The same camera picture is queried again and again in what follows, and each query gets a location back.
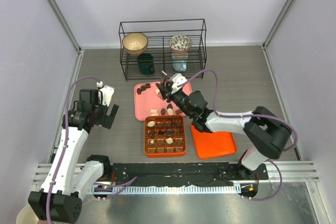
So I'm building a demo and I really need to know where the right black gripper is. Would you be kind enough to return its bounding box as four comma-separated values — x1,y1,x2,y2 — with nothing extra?
156,80,193,119

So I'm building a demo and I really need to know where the pink tray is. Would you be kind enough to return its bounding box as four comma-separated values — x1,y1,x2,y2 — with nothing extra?
133,79,195,122

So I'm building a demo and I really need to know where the orange chocolate box tray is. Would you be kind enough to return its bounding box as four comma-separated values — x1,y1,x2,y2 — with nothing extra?
144,115,187,158

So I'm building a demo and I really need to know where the orange box lid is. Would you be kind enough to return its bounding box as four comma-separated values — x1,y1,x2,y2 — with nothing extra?
190,125,237,159

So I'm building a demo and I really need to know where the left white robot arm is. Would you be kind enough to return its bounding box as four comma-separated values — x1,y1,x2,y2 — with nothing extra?
28,86,119,223

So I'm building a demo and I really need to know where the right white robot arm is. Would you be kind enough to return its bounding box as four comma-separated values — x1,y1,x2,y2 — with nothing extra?
156,82,294,179

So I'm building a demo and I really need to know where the light blue mug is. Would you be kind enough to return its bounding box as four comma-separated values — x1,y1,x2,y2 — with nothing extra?
172,60,187,72

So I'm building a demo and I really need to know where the dark green mug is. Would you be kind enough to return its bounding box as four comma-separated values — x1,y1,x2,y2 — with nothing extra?
137,53,155,75

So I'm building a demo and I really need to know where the floral patterned bowl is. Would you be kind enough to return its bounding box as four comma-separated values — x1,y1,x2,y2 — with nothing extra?
169,35,192,54

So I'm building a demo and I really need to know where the tan bowl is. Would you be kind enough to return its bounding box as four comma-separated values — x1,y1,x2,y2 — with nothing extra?
122,33,149,55

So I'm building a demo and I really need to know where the pink mug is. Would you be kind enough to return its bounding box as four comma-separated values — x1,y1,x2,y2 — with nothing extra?
16,206,39,224

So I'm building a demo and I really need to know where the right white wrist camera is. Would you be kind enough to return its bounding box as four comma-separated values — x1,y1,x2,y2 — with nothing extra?
169,73,187,94

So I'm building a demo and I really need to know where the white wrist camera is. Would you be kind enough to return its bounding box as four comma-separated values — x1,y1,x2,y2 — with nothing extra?
96,81,115,107
169,73,187,94

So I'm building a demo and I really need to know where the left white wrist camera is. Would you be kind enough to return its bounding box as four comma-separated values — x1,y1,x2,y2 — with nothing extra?
96,81,115,107

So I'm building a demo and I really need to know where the black wire rack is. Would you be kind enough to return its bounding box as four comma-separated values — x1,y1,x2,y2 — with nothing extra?
118,18,207,81

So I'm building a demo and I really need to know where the white cable duct rail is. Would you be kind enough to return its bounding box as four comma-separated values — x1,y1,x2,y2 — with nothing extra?
91,184,241,197

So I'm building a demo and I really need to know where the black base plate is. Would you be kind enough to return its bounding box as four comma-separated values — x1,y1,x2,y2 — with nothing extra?
97,162,269,187

